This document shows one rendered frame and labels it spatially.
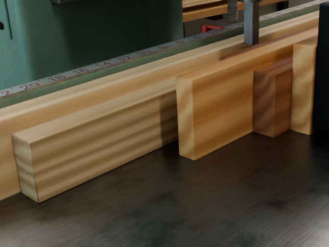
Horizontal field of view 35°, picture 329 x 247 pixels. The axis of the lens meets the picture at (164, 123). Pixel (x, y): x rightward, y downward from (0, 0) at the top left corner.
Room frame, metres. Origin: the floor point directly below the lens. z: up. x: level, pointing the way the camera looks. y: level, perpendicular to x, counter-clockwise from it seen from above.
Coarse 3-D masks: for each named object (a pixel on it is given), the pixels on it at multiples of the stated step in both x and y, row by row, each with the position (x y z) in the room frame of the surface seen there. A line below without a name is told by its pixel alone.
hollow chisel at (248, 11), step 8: (248, 8) 0.42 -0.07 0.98; (256, 8) 0.42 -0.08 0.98; (248, 16) 0.42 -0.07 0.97; (256, 16) 0.42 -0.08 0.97; (248, 24) 0.42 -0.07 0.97; (256, 24) 0.42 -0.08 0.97; (248, 32) 0.42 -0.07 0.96; (256, 32) 0.42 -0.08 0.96; (248, 40) 0.42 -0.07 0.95; (256, 40) 0.42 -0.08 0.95
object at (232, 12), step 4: (228, 0) 0.50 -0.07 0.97; (232, 0) 0.50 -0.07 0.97; (236, 0) 0.50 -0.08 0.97; (228, 4) 0.50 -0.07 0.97; (232, 4) 0.50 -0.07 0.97; (236, 4) 0.50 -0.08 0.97; (228, 8) 0.50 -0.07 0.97; (232, 8) 0.50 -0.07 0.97; (236, 8) 0.50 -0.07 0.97; (228, 12) 0.50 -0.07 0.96; (232, 12) 0.50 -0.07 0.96; (236, 12) 0.50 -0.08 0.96; (228, 16) 0.50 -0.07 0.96; (232, 16) 0.50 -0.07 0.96; (236, 16) 0.50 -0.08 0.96; (228, 20) 0.50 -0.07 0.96; (232, 20) 0.50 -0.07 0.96; (236, 20) 0.50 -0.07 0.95
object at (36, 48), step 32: (0, 0) 0.50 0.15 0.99; (32, 0) 0.49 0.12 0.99; (96, 0) 0.54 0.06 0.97; (128, 0) 0.57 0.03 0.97; (160, 0) 0.60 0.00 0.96; (0, 32) 0.51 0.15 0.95; (32, 32) 0.49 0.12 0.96; (64, 32) 0.51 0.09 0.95; (96, 32) 0.54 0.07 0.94; (128, 32) 0.57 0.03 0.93; (160, 32) 0.60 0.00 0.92; (0, 64) 0.52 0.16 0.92; (32, 64) 0.49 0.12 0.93; (64, 64) 0.51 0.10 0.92
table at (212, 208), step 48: (240, 144) 0.34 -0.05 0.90; (288, 144) 0.33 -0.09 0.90; (96, 192) 0.28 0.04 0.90; (144, 192) 0.28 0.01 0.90; (192, 192) 0.27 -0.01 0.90; (240, 192) 0.27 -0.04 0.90; (288, 192) 0.27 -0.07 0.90; (0, 240) 0.23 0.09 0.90; (48, 240) 0.23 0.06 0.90; (96, 240) 0.23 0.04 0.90; (144, 240) 0.23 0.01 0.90; (192, 240) 0.22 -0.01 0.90; (240, 240) 0.22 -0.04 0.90; (288, 240) 0.22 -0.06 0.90
